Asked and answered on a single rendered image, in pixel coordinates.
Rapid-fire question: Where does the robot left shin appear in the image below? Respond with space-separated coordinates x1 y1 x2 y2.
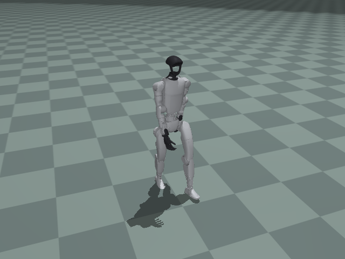
183 159 194 190

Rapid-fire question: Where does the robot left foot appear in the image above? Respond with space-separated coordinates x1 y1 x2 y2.
185 187 200 200

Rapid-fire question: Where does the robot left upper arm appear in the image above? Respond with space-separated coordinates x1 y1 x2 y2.
182 77 191 105

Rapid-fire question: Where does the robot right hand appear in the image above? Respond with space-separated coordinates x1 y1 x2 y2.
162 129 177 151

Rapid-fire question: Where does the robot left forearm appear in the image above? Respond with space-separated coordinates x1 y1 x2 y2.
176 103 186 118

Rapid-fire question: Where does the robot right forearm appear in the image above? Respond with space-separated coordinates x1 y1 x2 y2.
156 106 167 135

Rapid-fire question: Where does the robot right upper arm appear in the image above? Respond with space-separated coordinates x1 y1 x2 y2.
153 81 166 113

